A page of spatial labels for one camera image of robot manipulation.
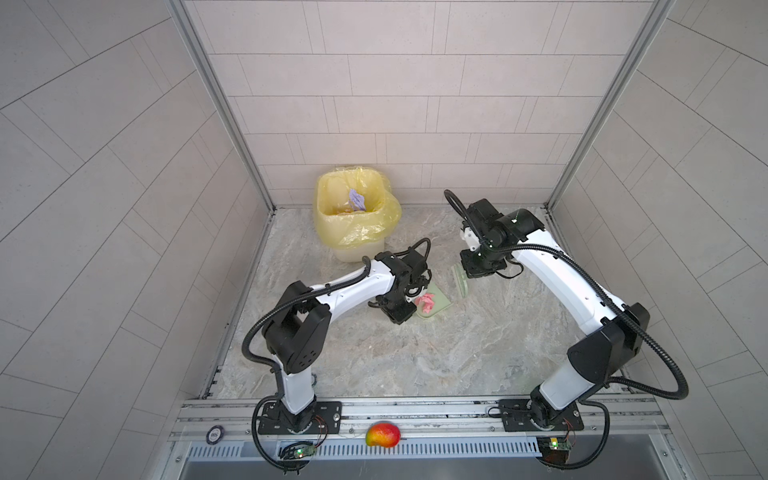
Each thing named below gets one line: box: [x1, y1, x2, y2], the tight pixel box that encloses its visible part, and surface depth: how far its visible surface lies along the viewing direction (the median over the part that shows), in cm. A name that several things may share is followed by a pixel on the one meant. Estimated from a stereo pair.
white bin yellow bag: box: [314, 167, 402, 263], surface depth 87 cm
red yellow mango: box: [366, 422, 401, 448], surface depth 68 cm
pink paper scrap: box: [416, 293, 435, 314], surface depth 84 cm
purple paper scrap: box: [349, 189, 366, 211], surface depth 98 cm
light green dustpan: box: [416, 282, 451, 317], surface depth 87 cm
